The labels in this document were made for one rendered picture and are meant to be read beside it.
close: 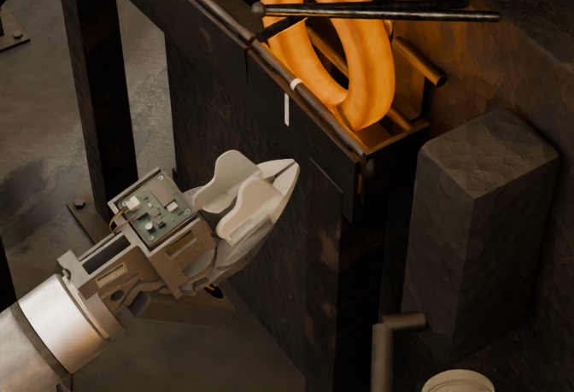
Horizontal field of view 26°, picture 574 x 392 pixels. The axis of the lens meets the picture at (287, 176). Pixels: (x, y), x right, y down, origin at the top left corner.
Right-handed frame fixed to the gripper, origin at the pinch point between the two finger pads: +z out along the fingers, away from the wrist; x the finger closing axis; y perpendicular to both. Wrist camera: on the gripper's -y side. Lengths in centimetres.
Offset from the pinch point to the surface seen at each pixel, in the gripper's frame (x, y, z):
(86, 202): 73, -73, -16
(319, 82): 13.9, -9.5, 10.5
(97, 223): 68, -73, -16
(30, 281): 63, -68, -30
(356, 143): 2.9, -6.3, 8.0
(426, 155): -7.9, 1.6, 9.6
